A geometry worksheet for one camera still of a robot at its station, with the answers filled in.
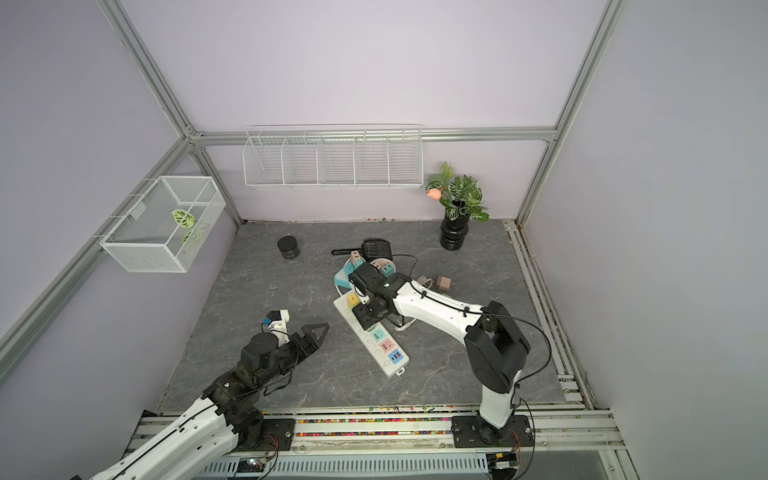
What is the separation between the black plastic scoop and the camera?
1089mm

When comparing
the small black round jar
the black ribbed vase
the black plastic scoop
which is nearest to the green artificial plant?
the black ribbed vase

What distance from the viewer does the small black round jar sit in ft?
3.63

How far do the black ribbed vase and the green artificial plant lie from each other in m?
0.07

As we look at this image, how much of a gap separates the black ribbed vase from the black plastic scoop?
0.21 meters

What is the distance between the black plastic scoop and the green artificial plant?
29 cm

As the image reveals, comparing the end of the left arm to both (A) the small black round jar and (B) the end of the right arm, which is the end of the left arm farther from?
(A) the small black round jar

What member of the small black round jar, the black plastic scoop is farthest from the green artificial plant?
the small black round jar

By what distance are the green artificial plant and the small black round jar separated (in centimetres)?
54

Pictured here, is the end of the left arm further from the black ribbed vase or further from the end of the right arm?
the black ribbed vase

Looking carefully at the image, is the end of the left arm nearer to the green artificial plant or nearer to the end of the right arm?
the end of the right arm

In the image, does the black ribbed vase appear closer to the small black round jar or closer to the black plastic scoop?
the black plastic scoop

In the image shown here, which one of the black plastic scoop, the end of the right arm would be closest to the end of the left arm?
the end of the right arm

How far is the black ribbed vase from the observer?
107cm

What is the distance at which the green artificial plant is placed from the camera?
36.3 inches
